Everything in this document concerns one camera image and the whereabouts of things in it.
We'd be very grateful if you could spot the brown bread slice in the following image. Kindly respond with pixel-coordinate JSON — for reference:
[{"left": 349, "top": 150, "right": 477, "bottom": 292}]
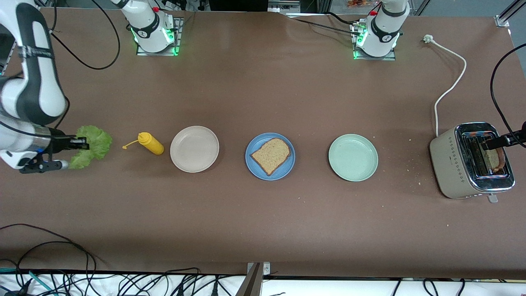
[
  {"left": 250, "top": 138, "right": 292, "bottom": 176},
  {"left": 485, "top": 146, "right": 505, "bottom": 172}
]

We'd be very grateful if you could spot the green lettuce leaf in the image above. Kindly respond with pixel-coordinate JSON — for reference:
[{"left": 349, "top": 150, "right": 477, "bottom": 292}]
[{"left": 68, "top": 125, "right": 113, "bottom": 169}]

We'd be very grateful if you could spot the yellow mustard squeeze bottle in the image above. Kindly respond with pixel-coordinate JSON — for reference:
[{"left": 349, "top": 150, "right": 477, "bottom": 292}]
[{"left": 122, "top": 132, "right": 165, "bottom": 155}]

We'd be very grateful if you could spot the beige round plate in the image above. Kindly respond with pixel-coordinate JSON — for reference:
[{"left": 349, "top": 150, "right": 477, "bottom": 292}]
[{"left": 170, "top": 125, "right": 220, "bottom": 173}]

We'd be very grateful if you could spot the green round plate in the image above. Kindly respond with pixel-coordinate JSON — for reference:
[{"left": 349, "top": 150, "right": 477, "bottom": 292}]
[{"left": 328, "top": 134, "right": 379, "bottom": 182}]

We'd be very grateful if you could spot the blue round plate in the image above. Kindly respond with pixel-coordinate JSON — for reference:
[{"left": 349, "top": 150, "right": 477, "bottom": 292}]
[{"left": 245, "top": 132, "right": 296, "bottom": 181}]

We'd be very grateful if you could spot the silver beige toaster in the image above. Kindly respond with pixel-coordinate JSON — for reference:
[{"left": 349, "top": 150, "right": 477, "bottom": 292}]
[{"left": 429, "top": 122, "right": 516, "bottom": 204}]

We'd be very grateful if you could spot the brown table cover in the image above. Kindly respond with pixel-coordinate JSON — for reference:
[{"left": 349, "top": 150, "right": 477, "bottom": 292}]
[{"left": 0, "top": 7, "right": 526, "bottom": 280}]

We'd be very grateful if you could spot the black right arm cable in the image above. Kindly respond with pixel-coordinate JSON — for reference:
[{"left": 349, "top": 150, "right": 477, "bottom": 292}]
[{"left": 49, "top": 0, "right": 121, "bottom": 130}]

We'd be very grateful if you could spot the black looped cable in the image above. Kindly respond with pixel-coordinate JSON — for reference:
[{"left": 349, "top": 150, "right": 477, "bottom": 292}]
[
  {"left": 0, "top": 224, "right": 97, "bottom": 274},
  {"left": 16, "top": 241, "right": 90, "bottom": 274}
]

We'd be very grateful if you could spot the aluminium frame profile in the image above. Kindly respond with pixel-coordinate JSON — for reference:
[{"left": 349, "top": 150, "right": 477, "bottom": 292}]
[{"left": 494, "top": 0, "right": 526, "bottom": 28}]

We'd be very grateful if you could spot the white toaster power cord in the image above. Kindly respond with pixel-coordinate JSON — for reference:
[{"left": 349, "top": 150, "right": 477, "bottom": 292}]
[{"left": 423, "top": 35, "right": 468, "bottom": 137}]

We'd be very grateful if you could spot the teal cable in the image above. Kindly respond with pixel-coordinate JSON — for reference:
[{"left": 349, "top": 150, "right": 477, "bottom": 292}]
[{"left": 0, "top": 267, "right": 56, "bottom": 296}]

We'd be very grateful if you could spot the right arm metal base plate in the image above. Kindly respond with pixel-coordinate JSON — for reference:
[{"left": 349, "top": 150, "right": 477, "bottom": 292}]
[{"left": 136, "top": 17, "right": 182, "bottom": 56}]

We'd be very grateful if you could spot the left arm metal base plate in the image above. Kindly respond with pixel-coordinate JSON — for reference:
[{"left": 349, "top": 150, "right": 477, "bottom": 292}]
[{"left": 352, "top": 23, "right": 397, "bottom": 61}]

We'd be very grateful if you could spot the thick black base cable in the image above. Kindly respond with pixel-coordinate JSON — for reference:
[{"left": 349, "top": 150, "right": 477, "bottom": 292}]
[{"left": 325, "top": 12, "right": 364, "bottom": 27}]

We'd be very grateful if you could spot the thin black base cable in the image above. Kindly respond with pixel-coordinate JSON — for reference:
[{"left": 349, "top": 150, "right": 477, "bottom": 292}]
[{"left": 293, "top": 18, "right": 362, "bottom": 35}]

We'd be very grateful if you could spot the grey metal bracket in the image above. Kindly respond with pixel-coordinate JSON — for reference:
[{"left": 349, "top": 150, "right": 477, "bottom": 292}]
[{"left": 235, "top": 262, "right": 271, "bottom": 296}]

